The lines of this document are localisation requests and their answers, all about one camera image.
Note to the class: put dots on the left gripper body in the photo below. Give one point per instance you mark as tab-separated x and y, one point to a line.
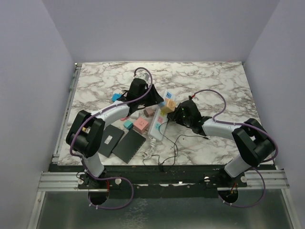
144	101

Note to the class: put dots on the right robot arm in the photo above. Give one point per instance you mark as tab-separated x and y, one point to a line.
253	142

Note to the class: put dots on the teal charger plug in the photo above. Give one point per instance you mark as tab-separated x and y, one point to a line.
128	124

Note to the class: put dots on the beige pink USB charger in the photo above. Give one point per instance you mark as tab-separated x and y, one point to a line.
148	112

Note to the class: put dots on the black flat box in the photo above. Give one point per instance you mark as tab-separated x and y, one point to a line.
128	146
110	138

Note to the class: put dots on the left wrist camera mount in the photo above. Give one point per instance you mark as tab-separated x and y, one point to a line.
145	76

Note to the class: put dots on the left black flat box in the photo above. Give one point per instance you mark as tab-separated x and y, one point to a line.
110	138

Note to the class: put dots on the right black flat box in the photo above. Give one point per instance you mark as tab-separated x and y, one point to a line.
128	146

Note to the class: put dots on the orange tan plug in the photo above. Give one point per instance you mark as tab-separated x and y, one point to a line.
170	106

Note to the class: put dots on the blue plug adapter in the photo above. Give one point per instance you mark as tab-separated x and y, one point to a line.
116	97

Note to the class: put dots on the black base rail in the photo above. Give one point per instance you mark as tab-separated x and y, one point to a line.
155	182

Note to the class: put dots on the white power strip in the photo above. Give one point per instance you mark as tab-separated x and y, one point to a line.
158	124

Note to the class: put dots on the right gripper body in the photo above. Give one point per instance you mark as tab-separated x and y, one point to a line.
184	120

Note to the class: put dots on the large black adapter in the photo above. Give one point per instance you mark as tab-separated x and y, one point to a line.
173	116

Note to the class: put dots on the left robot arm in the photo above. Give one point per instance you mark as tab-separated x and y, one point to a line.
86	133

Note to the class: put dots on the white plug adapter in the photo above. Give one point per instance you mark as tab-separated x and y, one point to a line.
135	115

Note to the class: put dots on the pink cube socket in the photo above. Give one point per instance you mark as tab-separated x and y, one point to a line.
141	125

